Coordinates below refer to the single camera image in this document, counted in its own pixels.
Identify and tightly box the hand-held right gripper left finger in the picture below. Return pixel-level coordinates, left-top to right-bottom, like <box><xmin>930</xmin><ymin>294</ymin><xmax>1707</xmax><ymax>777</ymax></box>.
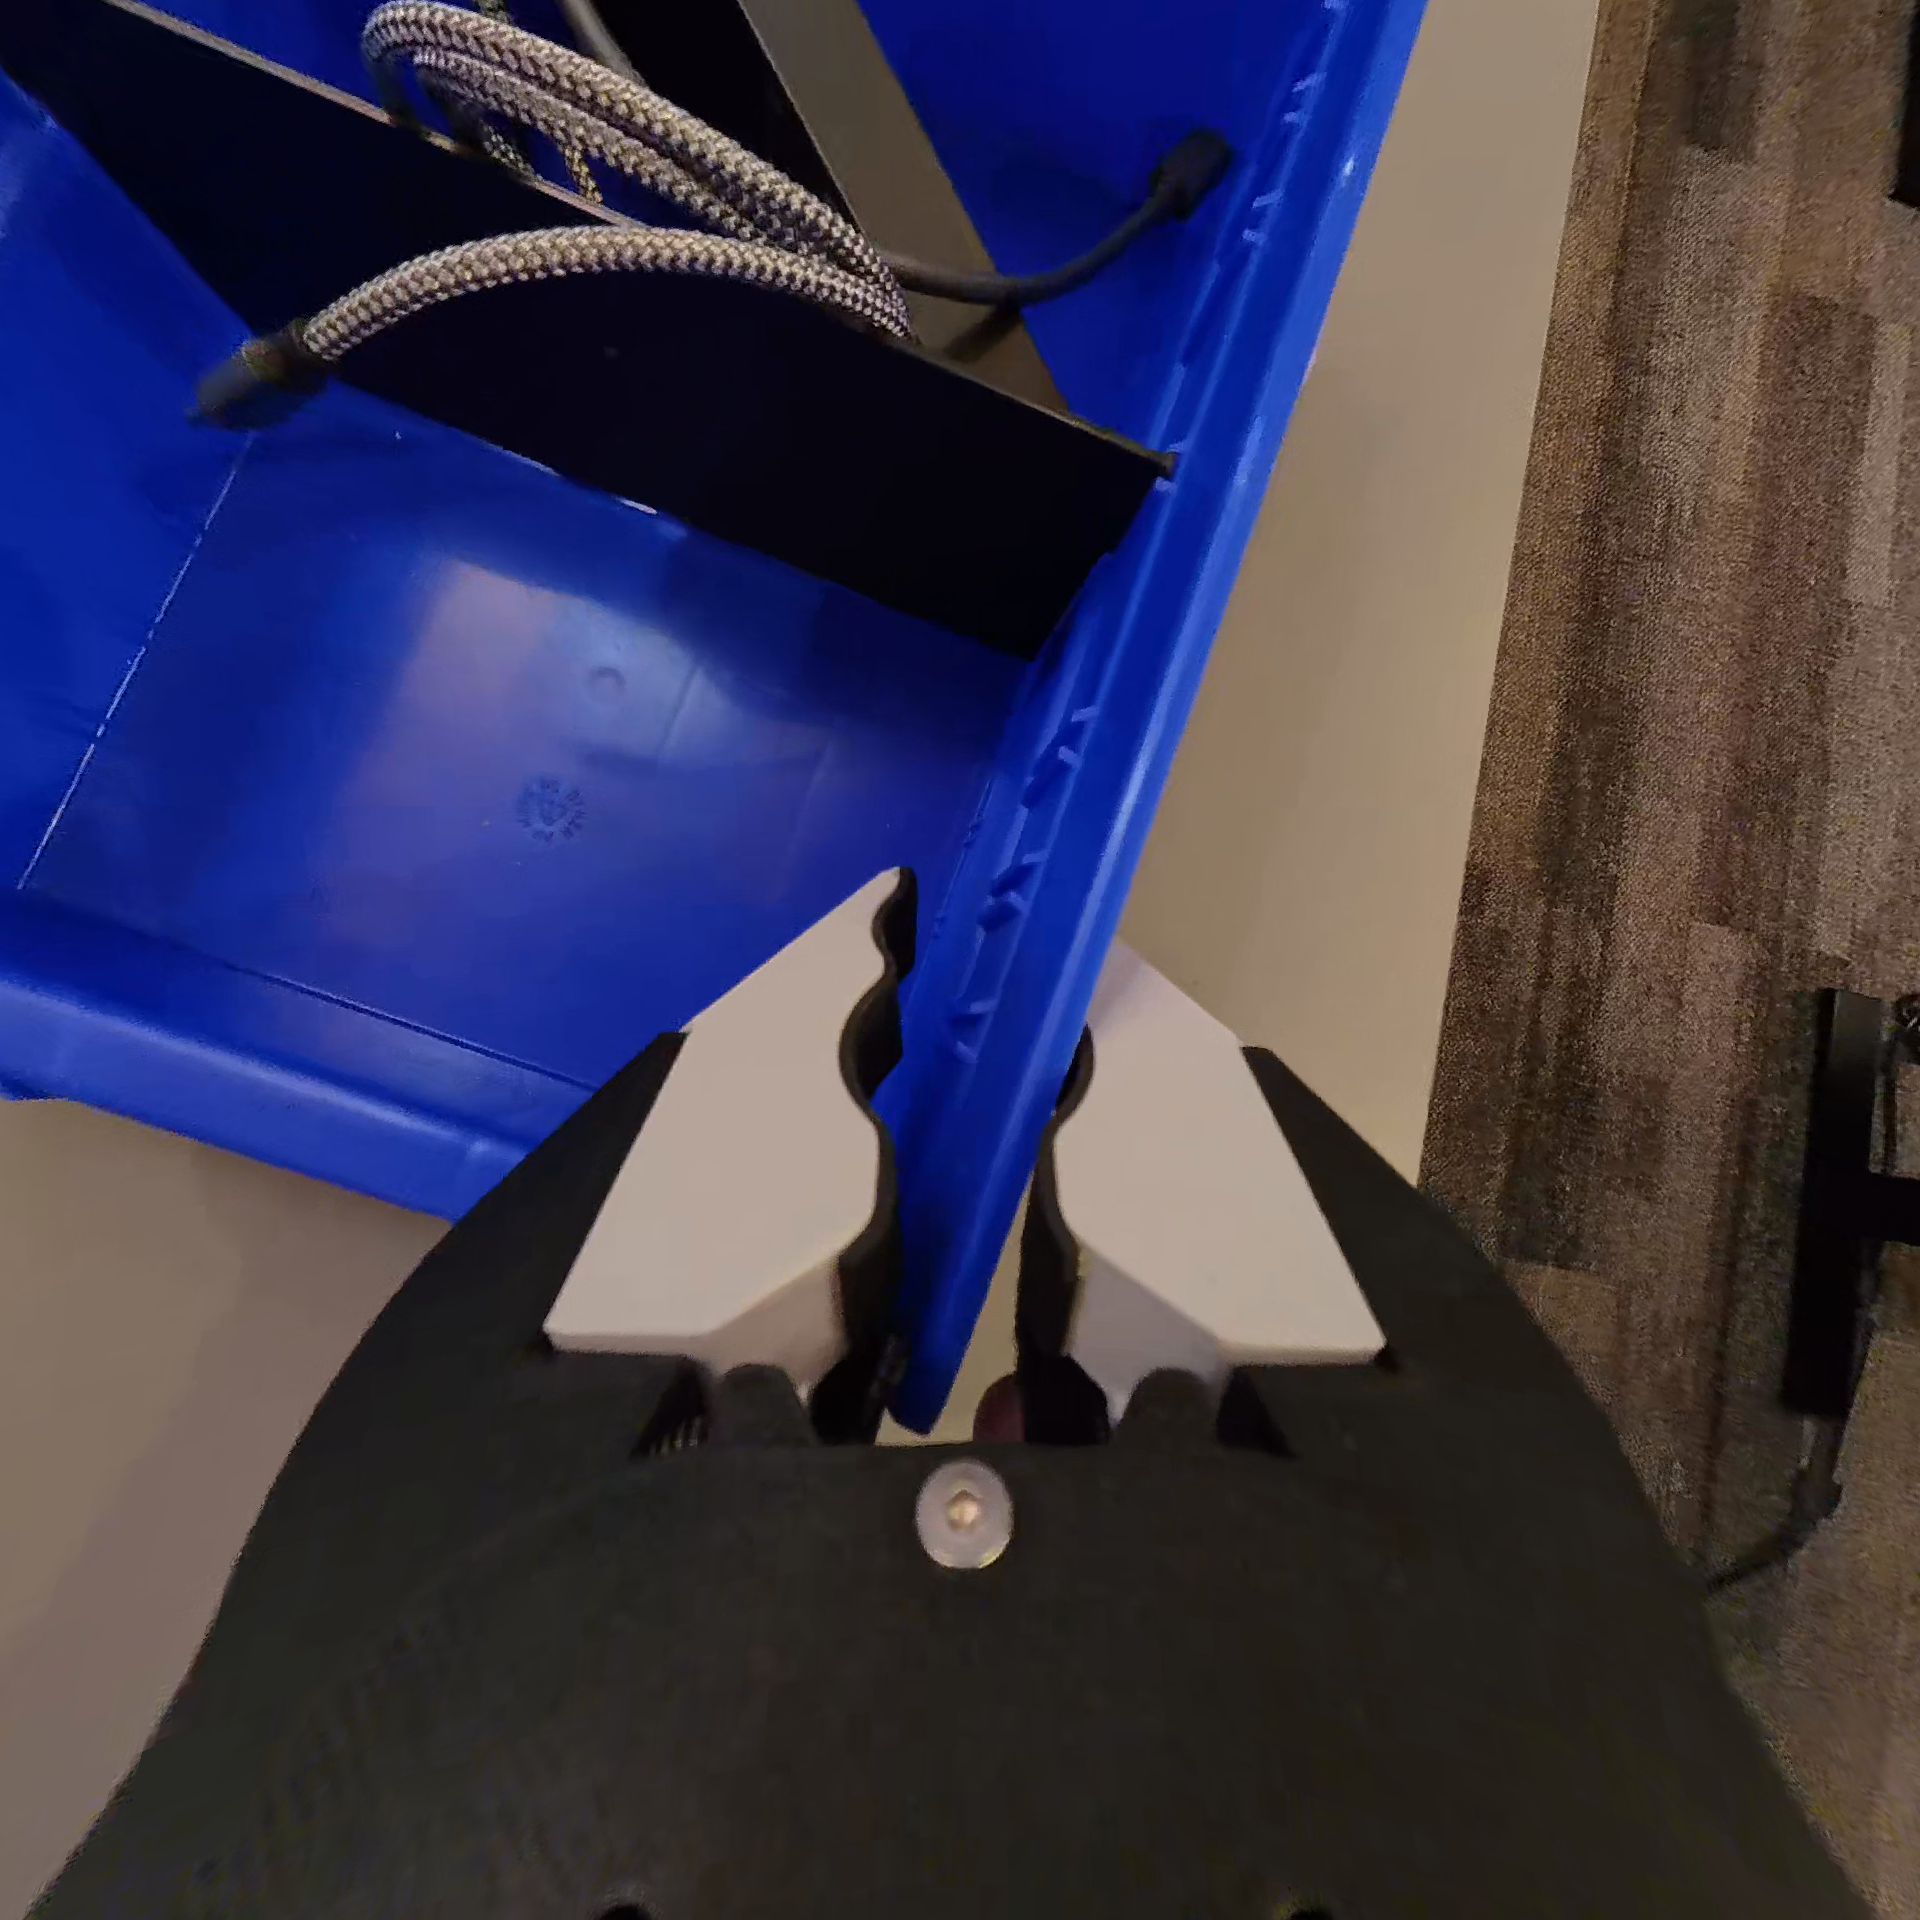
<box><xmin>547</xmin><ymin>871</ymin><xmax>912</xmax><ymax>1436</ymax></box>

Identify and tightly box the black hub power cable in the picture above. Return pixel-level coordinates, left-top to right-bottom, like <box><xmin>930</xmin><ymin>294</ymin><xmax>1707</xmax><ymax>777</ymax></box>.
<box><xmin>886</xmin><ymin>127</ymin><xmax>1241</xmax><ymax>312</ymax></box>

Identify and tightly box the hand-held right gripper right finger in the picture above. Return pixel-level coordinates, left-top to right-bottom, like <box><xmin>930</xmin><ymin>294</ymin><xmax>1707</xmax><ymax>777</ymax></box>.
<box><xmin>1021</xmin><ymin>945</ymin><xmax>1388</xmax><ymax>1436</ymax></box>

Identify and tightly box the blue storage bin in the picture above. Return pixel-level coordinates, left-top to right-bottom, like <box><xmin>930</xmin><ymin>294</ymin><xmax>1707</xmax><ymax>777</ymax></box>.
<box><xmin>0</xmin><ymin>0</ymin><xmax>1430</xmax><ymax>1449</ymax></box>

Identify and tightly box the silver tipped cable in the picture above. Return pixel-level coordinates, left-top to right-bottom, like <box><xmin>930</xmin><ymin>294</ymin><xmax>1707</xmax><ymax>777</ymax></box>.
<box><xmin>197</xmin><ymin>0</ymin><xmax>916</xmax><ymax>425</ymax></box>

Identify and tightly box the black bin divider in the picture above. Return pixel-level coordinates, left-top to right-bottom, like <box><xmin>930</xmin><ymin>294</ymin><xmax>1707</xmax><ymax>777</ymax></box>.
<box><xmin>0</xmin><ymin>0</ymin><xmax>1177</xmax><ymax>665</ymax></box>

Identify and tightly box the black metal frame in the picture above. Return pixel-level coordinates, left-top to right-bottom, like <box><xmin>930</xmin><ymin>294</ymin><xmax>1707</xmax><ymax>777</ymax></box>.
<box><xmin>1713</xmin><ymin>982</ymin><xmax>1920</xmax><ymax>1592</ymax></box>

